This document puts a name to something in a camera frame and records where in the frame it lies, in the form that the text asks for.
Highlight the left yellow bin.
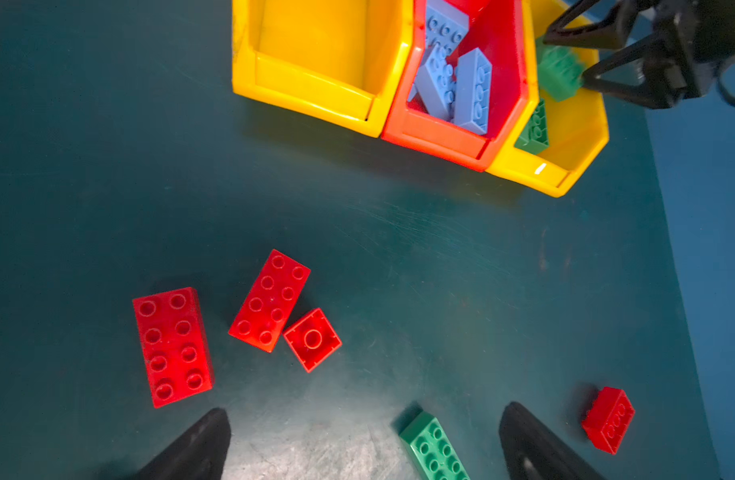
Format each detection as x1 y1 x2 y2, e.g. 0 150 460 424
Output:
231 0 415 138

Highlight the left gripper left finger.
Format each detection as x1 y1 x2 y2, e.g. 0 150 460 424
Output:
131 408 231 480

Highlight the red brick upright left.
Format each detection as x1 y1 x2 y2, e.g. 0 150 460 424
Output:
133 287 214 408

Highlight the red brick lower centre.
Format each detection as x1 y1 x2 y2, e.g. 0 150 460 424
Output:
581 387 635 455

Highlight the yellow bin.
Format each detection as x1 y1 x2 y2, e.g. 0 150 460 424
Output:
231 0 415 138
487 1 609 198

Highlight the green brick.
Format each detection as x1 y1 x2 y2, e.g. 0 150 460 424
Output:
537 44 585 102
515 98 549 155
399 411 471 480

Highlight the small red square brick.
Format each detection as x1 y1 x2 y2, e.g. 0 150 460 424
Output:
283 308 342 373

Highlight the red long brick centre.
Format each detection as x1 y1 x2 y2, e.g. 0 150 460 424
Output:
228 250 310 353

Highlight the right yellow bin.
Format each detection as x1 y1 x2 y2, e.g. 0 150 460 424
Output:
487 1 609 198

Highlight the red middle bin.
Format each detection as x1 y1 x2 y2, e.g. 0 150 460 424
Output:
381 1 533 172

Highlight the large light blue brick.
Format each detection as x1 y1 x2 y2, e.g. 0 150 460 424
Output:
425 0 469 57

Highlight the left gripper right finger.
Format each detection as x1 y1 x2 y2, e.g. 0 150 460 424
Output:
499 402 605 480

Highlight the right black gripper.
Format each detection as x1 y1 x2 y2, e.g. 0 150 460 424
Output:
543 0 735 110

